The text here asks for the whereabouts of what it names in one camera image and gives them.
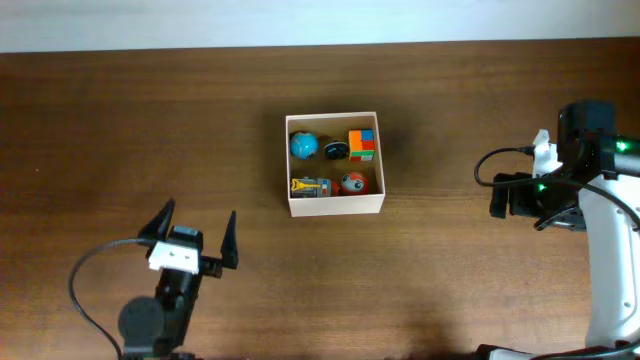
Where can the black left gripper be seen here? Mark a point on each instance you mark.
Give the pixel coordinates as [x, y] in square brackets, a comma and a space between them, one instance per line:
[228, 249]

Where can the multicoloured puzzle cube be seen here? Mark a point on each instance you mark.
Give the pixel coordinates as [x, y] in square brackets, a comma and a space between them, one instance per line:
[361, 144]

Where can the red grey toy fire truck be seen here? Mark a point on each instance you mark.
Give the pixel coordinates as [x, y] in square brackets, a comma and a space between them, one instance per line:
[313, 188]

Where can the pink cardboard box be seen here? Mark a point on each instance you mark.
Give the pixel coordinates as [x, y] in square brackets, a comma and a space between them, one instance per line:
[328, 128]

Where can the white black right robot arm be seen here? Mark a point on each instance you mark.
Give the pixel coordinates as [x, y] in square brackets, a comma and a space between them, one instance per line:
[587, 180]

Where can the small black round container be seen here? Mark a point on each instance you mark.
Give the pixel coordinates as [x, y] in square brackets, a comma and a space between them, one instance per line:
[336, 150]

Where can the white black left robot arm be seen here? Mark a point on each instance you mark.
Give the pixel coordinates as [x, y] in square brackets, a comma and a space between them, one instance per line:
[155, 327]

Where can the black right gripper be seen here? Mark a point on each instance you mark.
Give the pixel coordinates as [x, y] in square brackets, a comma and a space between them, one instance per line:
[498, 195]

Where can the pink grey toy ball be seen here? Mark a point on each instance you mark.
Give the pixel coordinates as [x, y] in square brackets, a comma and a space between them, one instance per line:
[354, 183]

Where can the blue grey toy ball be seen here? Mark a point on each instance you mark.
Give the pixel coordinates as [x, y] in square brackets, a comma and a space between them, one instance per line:
[303, 145]

